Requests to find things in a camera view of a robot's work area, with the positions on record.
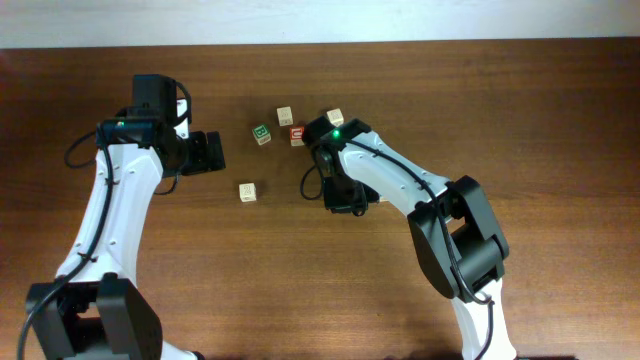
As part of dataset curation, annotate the wooden block number 2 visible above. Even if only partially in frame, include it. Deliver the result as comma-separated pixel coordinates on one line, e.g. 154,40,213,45
239,183,257,203

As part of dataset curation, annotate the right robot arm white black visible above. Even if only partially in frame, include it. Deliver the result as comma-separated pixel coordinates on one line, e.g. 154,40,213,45
302,117,517,359

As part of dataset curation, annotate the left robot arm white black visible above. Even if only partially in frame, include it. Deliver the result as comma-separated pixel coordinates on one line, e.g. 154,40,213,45
16,74,226,359

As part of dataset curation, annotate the green B wooden block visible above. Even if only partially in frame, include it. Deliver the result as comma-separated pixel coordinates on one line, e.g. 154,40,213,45
252,124,272,146

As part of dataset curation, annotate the red U wooden block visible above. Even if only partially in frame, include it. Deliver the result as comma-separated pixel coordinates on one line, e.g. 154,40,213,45
289,127,304,147

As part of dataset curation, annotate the plain wooden block top middle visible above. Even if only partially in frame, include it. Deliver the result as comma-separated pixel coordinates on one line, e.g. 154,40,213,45
326,108,344,127

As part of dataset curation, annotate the plain wooden block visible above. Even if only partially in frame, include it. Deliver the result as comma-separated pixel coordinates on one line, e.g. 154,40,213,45
326,108,344,127
276,107,293,126

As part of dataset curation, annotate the plain wooden block top left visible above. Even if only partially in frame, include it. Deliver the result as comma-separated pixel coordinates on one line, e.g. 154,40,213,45
276,107,293,126

